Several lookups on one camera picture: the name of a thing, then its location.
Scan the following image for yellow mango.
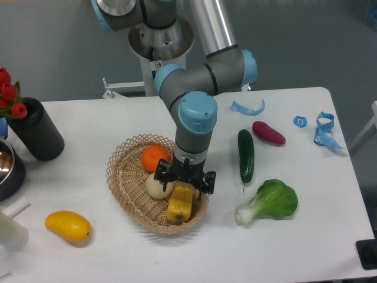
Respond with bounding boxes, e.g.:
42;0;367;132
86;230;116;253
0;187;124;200
45;210;91;243

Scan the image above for purple sweet potato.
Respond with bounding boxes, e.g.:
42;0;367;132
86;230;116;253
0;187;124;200
252;121;286;146

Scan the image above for small blue round tag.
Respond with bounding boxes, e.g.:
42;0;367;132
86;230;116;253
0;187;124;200
293;116;307;128

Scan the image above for white cylindrical bottle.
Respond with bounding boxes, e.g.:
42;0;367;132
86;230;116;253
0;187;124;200
1;212;29;251

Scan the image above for red tulip flowers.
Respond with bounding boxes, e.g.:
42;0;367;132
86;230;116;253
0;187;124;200
1;67;28;119

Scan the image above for white paper box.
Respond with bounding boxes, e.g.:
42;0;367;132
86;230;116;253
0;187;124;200
1;196;31;218

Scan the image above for woven wicker basket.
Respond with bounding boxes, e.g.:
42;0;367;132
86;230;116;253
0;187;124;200
106;134;209;235

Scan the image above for blue curved strip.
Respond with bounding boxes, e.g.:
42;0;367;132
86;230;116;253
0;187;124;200
230;99;265;116

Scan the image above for green bok choy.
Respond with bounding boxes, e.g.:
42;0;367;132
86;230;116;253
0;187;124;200
234;179;299;224

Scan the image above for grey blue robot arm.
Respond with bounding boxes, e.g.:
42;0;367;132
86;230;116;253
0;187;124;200
92;1;257;195

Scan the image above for dark metal bowl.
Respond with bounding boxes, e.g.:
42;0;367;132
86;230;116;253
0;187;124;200
1;138;26;201

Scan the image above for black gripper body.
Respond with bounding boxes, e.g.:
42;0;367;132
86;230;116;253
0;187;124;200
154;155;216;195

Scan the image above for blue ribbon bundle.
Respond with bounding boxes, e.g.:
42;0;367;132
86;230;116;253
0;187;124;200
313;111;347;150

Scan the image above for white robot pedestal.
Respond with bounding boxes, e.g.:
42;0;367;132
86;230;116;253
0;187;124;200
101;16;195;100

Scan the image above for black cylindrical vase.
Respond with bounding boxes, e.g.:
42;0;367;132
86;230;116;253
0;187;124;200
6;97;65;161

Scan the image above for orange fruit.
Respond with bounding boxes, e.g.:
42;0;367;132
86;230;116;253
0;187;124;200
141;145;170;172

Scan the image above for green cucumber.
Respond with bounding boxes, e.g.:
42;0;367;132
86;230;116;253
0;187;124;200
237;129;255;190

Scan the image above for yellow bell pepper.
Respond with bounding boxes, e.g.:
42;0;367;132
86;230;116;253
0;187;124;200
167;186;193;225

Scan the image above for black device at edge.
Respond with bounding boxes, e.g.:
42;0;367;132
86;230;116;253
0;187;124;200
356;239;376;270

